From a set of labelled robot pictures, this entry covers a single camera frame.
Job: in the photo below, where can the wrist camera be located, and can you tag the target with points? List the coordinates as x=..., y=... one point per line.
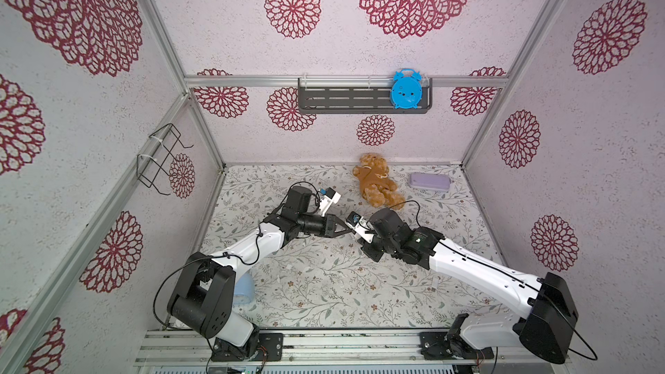
x=328, y=197
x=362, y=229

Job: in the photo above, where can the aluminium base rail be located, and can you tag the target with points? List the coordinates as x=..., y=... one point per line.
x=382, y=346

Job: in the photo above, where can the blue alarm clock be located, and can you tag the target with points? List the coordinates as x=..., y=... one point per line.
x=407, y=90

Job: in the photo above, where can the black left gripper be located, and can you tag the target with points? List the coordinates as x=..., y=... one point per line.
x=331, y=222

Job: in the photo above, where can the grey wall shelf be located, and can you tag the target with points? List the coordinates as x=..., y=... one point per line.
x=337, y=99

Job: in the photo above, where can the brown teddy bear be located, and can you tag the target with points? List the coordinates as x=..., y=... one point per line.
x=376, y=186

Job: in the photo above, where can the light blue cup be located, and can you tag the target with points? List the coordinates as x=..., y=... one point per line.
x=245, y=290

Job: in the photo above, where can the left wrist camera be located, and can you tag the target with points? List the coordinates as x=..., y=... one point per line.
x=328, y=197

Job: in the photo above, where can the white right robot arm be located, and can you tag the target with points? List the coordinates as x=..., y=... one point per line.
x=543, y=314

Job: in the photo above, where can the black wire wall basket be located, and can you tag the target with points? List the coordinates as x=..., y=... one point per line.
x=167, y=169

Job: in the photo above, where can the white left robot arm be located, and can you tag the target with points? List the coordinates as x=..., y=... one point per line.
x=203, y=296

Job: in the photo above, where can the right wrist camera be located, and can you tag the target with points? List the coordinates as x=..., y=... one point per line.
x=362, y=229

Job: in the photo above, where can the purple rectangular case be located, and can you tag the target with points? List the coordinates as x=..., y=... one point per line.
x=430, y=181

